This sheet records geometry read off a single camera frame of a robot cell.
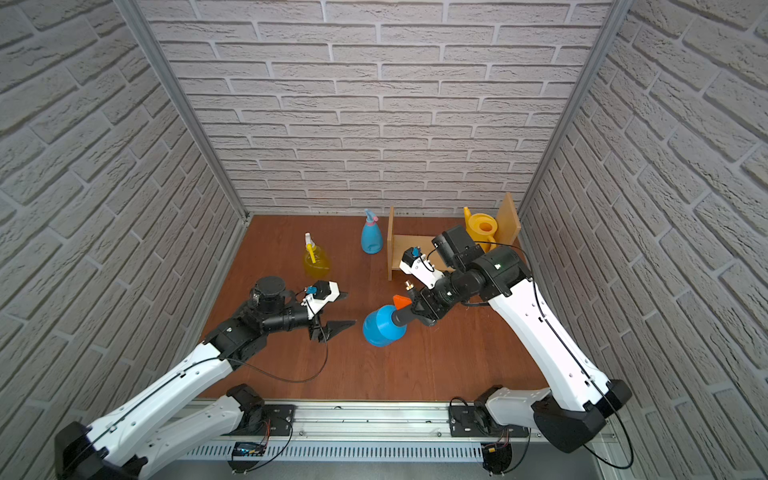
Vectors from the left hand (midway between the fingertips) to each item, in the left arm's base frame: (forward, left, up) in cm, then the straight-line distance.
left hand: (347, 297), depth 70 cm
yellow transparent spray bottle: (+20, +13, -12) cm, 26 cm away
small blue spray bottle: (+32, -4, -14) cm, 35 cm away
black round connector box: (-30, -36, -23) cm, 53 cm away
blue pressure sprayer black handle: (-5, -8, -6) cm, 11 cm away
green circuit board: (-28, +24, -27) cm, 46 cm away
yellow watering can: (+30, -41, -8) cm, 51 cm away
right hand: (-4, -15, +3) cm, 16 cm away
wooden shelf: (+22, -44, +3) cm, 50 cm away
